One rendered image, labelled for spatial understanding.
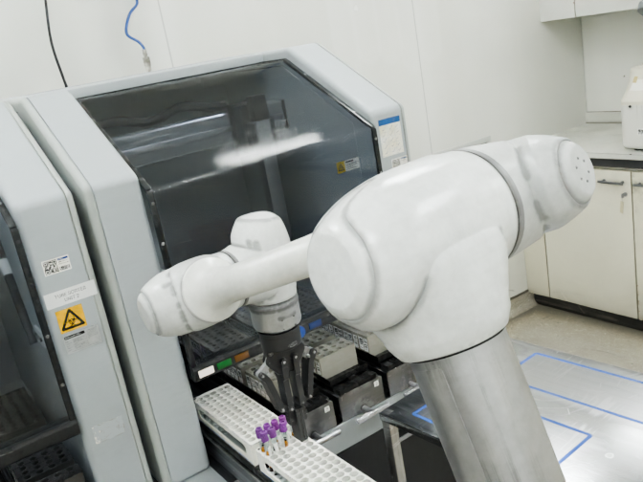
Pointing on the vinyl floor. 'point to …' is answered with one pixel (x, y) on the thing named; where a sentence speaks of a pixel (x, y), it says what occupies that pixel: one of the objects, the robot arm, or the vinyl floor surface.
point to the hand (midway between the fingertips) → (298, 422)
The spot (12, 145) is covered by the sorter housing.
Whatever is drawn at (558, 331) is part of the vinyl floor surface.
